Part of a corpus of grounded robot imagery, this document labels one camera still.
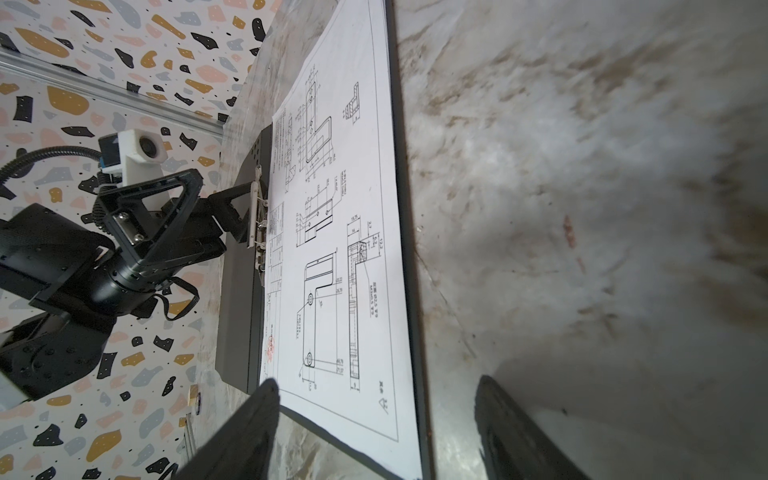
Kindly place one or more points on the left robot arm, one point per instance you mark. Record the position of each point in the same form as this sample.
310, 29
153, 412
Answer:
80, 281

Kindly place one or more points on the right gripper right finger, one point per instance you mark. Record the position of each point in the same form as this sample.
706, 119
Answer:
513, 446

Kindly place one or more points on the printed paper sheet with diagram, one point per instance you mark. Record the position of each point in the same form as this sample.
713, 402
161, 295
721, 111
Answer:
336, 332

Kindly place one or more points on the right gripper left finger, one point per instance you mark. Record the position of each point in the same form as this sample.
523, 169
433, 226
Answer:
242, 448

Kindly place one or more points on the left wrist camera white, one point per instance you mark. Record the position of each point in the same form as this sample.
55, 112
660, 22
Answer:
132, 156

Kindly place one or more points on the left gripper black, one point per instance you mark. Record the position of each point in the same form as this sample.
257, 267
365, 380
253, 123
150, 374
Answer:
153, 246

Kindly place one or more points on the orange folder black inside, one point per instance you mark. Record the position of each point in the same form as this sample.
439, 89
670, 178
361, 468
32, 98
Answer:
248, 141

